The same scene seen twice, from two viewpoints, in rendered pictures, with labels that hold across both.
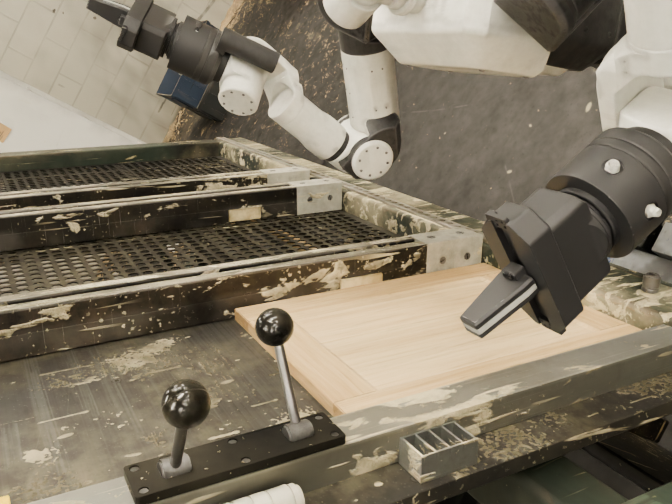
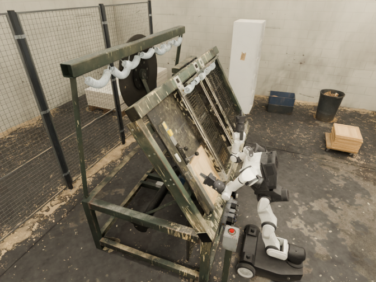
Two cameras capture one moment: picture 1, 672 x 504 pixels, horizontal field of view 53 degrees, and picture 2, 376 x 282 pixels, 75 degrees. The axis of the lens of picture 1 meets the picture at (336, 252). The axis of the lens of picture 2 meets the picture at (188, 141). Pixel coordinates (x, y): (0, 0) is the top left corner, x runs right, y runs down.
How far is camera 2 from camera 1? 1.42 m
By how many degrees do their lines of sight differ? 15
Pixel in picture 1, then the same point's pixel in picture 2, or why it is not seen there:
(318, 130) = (234, 149)
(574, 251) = (210, 182)
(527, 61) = not seen: hidden behind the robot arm
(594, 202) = (215, 182)
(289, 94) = (238, 142)
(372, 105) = (241, 156)
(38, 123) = (248, 66)
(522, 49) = not seen: hidden behind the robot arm
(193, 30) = (241, 126)
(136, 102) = (267, 84)
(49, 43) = (276, 55)
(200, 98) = (271, 103)
